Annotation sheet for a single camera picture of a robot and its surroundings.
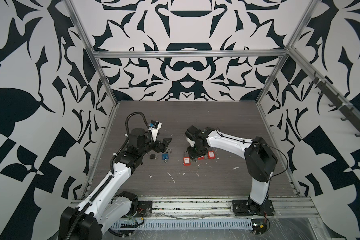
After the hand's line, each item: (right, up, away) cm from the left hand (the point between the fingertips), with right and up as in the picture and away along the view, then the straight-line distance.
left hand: (164, 133), depth 78 cm
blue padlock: (-1, -16, +13) cm, 21 cm away
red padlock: (+12, -17, +10) cm, 23 cm away
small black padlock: (-9, -15, +14) cm, 22 cm away
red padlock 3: (+27, -15, +13) cm, 34 cm away
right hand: (+15, -14, +10) cm, 23 cm away
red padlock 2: (+20, -16, +12) cm, 28 cm away
